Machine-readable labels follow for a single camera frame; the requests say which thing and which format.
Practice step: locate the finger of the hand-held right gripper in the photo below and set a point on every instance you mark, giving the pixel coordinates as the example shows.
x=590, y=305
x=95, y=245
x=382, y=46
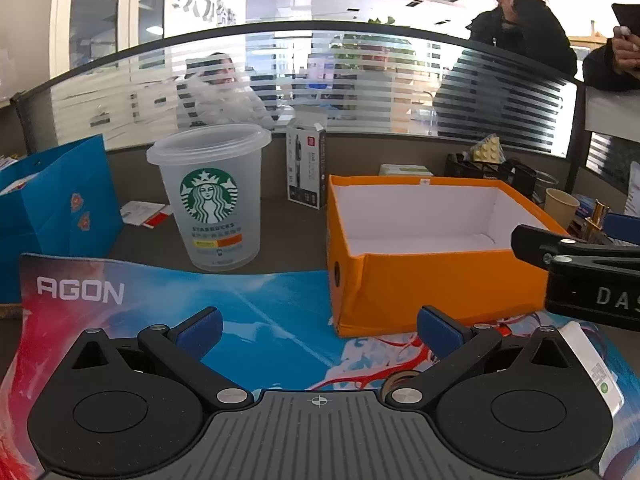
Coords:
x=625, y=227
x=540, y=242

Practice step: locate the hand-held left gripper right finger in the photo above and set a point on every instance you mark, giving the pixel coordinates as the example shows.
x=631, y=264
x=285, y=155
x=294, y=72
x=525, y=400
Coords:
x=442, y=332

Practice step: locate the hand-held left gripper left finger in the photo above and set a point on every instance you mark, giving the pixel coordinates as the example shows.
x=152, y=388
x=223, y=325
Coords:
x=197, y=332

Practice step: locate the orange cardboard box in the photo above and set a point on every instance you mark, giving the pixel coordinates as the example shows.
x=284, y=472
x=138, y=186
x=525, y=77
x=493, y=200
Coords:
x=440, y=290

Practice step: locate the white box green sticker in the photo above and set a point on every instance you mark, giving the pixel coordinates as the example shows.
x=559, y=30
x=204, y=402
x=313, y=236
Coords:
x=595, y=365

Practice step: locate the gold cap perfume bottle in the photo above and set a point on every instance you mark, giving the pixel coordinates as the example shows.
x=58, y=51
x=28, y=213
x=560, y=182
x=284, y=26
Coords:
x=597, y=217

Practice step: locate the beige paper cup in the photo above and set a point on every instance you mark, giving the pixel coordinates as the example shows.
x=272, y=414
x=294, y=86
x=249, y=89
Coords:
x=561, y=207

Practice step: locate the white plastic bag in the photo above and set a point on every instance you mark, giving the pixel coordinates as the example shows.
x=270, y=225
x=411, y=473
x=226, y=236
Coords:
x=635, y=185

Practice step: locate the blue flat box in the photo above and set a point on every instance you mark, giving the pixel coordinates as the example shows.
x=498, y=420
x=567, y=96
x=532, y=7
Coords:
x=587, y=200

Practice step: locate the grey round container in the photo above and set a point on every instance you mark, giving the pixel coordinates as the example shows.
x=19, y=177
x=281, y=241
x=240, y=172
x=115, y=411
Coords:
x=546, y=182

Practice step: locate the black mesh desk organizer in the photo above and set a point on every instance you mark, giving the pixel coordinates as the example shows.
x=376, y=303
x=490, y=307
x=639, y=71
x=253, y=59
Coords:
x=515, y=172

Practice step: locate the printed blue red mouse mat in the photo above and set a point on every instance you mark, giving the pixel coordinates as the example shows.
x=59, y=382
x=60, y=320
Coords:
x=280, y=320

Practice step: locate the yellow pill blister pack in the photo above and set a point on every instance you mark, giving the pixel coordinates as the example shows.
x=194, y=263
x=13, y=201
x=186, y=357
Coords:
x=485, y=149

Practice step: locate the white paper sheet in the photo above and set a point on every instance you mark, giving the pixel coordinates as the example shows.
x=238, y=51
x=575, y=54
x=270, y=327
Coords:
x=610, y=110

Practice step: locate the red white papers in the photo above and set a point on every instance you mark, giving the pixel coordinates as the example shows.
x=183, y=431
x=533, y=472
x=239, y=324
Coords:
x=145, y=212

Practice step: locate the translucent plastic cup green logo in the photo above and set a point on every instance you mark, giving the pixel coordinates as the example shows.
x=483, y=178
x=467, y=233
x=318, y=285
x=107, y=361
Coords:
x=210, y=200

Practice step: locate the white green flat box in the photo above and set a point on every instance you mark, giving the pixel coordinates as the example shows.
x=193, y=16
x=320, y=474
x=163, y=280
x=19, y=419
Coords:
x=402, y=170

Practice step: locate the blue paper bag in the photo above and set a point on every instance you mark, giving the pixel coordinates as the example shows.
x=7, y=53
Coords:
x=55, y=220

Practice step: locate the black white pen box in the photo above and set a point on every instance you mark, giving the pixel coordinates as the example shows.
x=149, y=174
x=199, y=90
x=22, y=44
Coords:
x=305, y=170

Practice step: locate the black phone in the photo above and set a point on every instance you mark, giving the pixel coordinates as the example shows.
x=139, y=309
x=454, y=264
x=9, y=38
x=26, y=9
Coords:
x=627, y=17

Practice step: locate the striped glass desk partition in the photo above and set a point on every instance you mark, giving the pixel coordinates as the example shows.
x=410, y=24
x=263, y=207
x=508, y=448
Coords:
x=125, y=85

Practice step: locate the green potted plant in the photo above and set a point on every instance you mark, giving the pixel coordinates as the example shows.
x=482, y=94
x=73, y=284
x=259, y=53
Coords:
x=350, y=47

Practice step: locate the white glass door cabinet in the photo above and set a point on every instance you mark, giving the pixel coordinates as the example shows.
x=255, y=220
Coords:
x=105, y=5

